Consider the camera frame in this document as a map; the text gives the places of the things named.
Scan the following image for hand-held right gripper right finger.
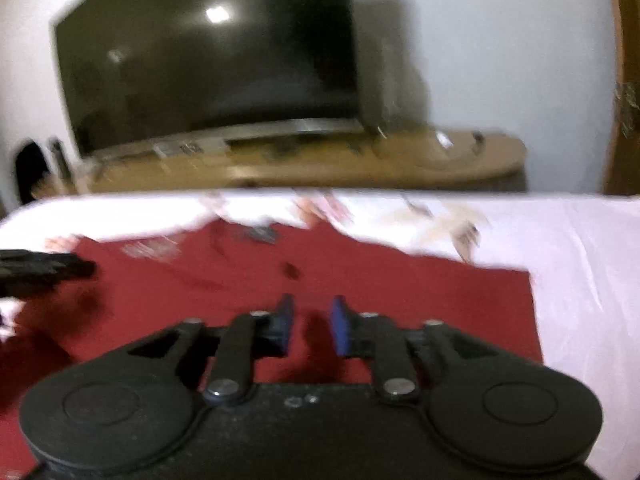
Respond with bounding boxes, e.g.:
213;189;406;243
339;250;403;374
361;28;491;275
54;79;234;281
329;295;502;406

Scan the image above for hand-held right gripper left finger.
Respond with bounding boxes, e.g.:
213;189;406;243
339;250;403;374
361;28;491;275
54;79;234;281
127;293;296;406

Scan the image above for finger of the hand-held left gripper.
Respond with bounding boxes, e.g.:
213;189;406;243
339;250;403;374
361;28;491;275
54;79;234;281
0;248;97;297

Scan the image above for red knit sweater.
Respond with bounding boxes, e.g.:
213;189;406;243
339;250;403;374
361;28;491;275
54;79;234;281
0;219;544;477

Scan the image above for wooden television stand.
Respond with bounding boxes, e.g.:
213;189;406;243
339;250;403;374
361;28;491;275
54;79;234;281
75;127;529;196

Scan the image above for white printed bed sheet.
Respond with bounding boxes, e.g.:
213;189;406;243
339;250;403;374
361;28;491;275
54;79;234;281
0;187;640;480

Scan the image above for black flat-screen television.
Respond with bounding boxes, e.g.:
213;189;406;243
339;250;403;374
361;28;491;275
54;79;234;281
49;0;367;159

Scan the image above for brown wooden cabinet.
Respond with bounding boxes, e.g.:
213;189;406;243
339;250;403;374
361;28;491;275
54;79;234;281
601;0;640;196

